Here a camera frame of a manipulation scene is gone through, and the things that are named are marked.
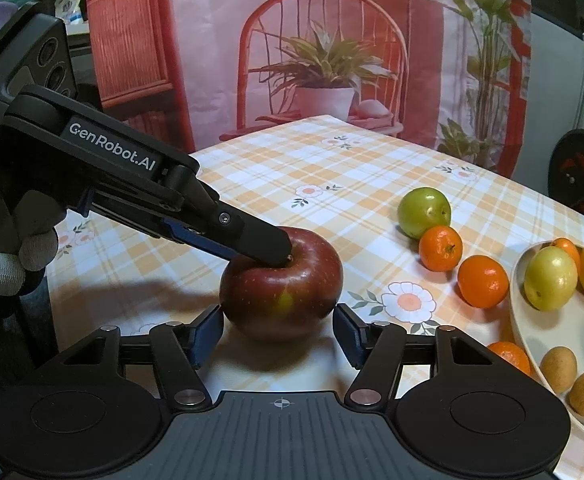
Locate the green apple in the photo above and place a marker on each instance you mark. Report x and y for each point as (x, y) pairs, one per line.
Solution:
(422, 209)

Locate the printed room scene backdrop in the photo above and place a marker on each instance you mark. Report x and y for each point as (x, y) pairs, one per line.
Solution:
(446, 74)

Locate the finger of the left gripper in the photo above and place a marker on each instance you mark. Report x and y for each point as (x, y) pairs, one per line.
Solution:
(205, 222)

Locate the orange plaid floral tablecloth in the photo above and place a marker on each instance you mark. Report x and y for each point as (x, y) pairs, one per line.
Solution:
(322, 175)

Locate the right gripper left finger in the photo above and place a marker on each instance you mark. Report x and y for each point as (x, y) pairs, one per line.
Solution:
(179, 350)

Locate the beige round plate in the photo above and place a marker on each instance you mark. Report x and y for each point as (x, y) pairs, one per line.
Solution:
(538, 332)

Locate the gloved left hand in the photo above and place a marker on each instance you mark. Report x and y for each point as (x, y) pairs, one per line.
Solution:
(28, 239)

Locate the dark red apple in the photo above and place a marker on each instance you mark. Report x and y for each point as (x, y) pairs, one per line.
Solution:
(286, 303)

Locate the pale yellow-green apple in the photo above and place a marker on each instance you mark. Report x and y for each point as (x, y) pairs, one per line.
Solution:
(550, 279)

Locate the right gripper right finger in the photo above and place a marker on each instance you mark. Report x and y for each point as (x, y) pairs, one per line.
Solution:
(376, 350)

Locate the orange tangerine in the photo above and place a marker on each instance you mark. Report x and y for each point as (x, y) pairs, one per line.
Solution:
(513, 354)
(440, 249)
(570, 248)
(482, 282)

